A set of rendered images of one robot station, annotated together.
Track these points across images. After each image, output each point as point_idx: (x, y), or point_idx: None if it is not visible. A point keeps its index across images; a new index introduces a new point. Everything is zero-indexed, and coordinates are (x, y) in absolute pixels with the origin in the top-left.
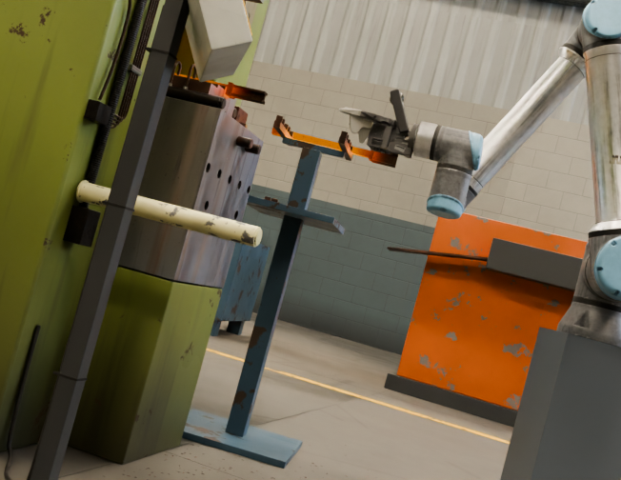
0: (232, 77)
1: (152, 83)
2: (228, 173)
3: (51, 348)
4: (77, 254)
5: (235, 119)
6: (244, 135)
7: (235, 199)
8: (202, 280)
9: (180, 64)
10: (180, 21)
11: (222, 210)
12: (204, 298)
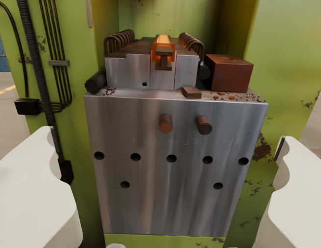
0: (306, 2)
1: None
2: (161, 154)
3: (90, 221)
4: (82, 183)
5: (212, 79)
6: (184, 109)
7: (205, 173)
8: (166, 232)
9: (117, 37)
10: None
11: (172, 185)
12: (181, 242)
